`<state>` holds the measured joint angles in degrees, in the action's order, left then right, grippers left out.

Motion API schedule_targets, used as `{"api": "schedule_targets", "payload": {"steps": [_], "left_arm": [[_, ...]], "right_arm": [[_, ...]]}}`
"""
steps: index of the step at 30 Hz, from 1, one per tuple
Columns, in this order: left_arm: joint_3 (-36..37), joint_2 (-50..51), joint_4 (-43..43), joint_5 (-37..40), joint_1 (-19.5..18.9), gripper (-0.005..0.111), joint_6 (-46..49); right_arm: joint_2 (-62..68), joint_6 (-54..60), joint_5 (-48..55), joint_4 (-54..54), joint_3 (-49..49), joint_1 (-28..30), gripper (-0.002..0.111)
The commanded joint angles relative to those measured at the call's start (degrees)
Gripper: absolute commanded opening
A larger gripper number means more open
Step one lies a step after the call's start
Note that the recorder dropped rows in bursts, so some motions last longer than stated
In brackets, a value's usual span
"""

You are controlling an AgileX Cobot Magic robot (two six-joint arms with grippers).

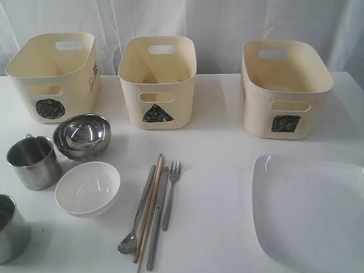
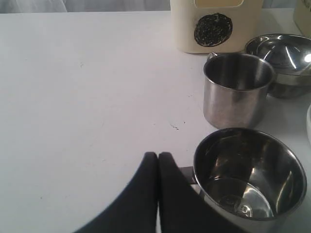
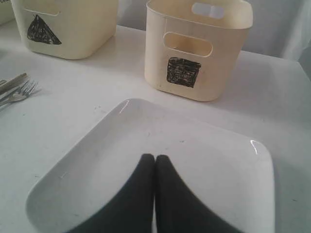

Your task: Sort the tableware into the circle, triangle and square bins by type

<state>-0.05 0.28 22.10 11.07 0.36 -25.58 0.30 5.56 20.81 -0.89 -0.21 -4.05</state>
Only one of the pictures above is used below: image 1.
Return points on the steel fork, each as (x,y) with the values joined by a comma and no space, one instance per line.
(174,176)

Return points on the steel table knife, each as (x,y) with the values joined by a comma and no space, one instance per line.
(157,219)

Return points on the white ceramic bowl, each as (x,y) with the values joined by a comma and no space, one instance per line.
(88,190)

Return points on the long steel spoon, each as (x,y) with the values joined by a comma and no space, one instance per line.
(129,243)

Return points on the steel mug with handle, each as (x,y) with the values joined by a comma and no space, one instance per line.
(34,161)

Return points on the steel cup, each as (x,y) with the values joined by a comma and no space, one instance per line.
(15,230)

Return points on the cream bin with triangle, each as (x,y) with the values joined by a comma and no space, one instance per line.
(157,74)

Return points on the cream bin with square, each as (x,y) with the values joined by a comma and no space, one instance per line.
(285,84)

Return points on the cream bin with circle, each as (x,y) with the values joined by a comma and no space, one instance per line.
(56,75)

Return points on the white square plate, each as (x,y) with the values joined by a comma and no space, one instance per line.
(308,214)

